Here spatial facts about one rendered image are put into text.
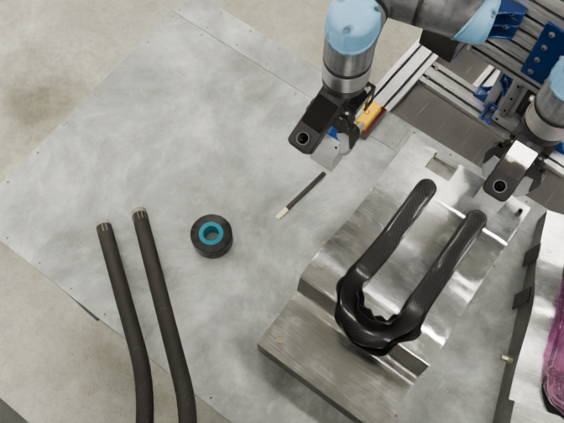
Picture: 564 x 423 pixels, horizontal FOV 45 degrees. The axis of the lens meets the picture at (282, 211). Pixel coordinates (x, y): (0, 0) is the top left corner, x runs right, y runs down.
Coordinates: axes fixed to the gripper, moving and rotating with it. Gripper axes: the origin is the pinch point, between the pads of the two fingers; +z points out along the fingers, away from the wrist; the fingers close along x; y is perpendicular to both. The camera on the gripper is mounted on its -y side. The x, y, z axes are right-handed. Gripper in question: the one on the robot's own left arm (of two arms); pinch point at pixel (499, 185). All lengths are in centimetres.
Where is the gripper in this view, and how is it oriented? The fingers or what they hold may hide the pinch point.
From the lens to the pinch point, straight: 130.8
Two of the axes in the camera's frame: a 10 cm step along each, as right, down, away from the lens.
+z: -0.3, 3.9, 9.2
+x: -8.0, -5.6, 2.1
